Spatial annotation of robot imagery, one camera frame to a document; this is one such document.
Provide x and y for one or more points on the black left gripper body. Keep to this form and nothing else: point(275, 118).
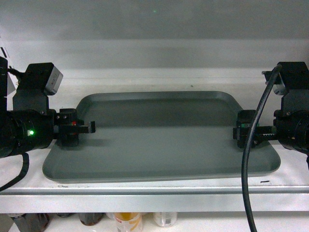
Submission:
point(63, 121)

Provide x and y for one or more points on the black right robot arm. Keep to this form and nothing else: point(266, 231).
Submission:
point(291, 123)

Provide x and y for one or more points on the dark drink bottle front left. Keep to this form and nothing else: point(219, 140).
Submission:
point(30, 222)

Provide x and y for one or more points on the dark drink bottle middle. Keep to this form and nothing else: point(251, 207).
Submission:
point(90, 219)

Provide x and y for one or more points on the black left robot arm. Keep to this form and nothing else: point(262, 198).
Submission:
point(26, 120)

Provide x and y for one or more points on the dark drink bottle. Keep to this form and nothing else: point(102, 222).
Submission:
point(90, 219)
point(30, 222)

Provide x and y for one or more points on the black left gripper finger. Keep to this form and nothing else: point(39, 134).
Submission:
point(75, 128)

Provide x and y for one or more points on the orange juice bottle front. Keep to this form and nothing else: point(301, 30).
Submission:
point(128, 222)

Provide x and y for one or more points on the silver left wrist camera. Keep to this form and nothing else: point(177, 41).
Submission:
point(54, 81)

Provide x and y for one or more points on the yellow juice bottle right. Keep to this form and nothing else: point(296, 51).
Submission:
point(165, 219)

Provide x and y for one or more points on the grey silver tray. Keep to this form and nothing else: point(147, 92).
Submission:
point(151, 136)

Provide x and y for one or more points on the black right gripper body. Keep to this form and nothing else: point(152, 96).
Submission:
point(243, 124)

